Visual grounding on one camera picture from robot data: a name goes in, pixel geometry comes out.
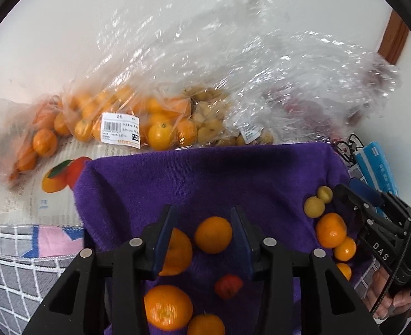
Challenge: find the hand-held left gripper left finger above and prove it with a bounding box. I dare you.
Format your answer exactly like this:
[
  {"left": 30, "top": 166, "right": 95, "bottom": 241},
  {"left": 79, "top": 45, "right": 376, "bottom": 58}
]
[{"left": 22, "top": 204, "right": 174, "bottom": 335}]

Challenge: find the clear bag of red tomatoes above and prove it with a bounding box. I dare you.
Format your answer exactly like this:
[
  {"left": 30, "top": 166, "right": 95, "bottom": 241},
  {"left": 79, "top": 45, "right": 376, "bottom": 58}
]
[{"left": 226, "top": 0, "right": 403, "bottom": 147}]

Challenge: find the small red tomato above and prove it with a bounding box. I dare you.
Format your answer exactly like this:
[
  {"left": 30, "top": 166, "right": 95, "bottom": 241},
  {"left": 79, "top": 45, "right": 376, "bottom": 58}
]
[{"left": 215, "top": 274, "right": 244, "bottom": 300}]

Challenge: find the small yellow plum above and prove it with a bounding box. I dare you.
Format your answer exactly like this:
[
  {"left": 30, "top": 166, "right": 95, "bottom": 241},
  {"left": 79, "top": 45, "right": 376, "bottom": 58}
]
[
  {"left": 317, "top": 186, "right": 333, "bottom": 204},
  {"left": 304, "top": 196, "right": 326, "bottom": 219}
]

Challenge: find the printed paper flyer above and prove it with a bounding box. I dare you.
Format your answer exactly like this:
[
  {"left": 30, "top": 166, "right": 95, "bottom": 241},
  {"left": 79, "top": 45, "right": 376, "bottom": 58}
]
[{"left": 0, "top": 143, "right": 98, "bottom": 227}]

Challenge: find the purple towel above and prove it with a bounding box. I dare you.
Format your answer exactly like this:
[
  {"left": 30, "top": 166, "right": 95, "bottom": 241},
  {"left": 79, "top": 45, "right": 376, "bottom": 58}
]
[{"left": 73, "top": 142, "right": 374, "bottom": 335}]

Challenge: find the person's right hand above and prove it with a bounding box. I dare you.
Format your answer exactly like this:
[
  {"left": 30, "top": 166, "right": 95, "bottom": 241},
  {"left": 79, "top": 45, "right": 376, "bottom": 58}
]
[{"left": 362, "top": 270, "right": 411, "bottom": 320}]

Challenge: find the labelled clear bag of oranges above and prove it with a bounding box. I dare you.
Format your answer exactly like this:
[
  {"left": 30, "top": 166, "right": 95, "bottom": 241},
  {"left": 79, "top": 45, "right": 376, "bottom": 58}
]
[{"left": 60, "top": 0, "right": 197, "bottom": 152}]

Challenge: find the brown wooden door frame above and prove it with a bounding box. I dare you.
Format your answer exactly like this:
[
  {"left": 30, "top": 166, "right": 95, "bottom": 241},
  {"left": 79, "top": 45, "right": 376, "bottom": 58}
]
[{"left": 376, "top": 9, "right": 410, "bottom": 67}]

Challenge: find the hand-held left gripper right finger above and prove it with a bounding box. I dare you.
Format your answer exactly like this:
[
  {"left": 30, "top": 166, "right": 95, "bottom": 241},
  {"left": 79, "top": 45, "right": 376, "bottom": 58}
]
[{"left": 231, "top": 205, "right": 382, "bottom": 335}]

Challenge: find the right hand-held gripper cable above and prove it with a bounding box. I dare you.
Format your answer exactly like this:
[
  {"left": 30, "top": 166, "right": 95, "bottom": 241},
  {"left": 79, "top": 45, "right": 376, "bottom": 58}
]
[{"left": 375, "top": 181, "right": 411, "bottom": 318}]

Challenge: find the mandarin orange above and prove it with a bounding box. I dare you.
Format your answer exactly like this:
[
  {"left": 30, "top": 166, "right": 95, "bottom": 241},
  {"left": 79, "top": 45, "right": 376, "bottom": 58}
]
[
  {"left": 315, "top": 213, "right": 347, "bottom": 249},
  {"left": 158, "top": 228, "right": 193, "bottom": 277},
  {"left": 333, "top": 236, "right": 357, "bottom": 262},
  {"left": 187, "top": 313, "right": 226, "bottom": 335},
  {"left": 335, "top": 262, "right": 352, "bottom": 281},
  {"left": 143, "top": 285, "right": 194, "bottom": 331},
  {"left": 194, "top": 216, "right": 233, "bottom": 255}
]

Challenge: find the grey checkered blanket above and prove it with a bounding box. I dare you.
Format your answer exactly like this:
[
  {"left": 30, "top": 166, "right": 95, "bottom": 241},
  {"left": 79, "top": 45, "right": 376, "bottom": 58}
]
[{"left": 0, "top": 164, "right": 379, "bottom": 325}]

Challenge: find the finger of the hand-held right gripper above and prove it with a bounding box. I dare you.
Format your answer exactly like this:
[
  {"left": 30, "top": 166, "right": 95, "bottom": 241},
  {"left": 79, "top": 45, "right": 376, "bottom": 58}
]
[
  {"left": 333, "top": 183, "right": 377, "bottom": 233},
  {"left": 348, "top": 179, "right": 411, "bottom": 233}
]

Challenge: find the blue tissue pack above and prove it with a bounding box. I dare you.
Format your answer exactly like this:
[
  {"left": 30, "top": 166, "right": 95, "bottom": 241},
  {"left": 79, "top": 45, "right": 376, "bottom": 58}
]
[{"left": 354, "top": 141, "right": 400, "bottom": 217}]

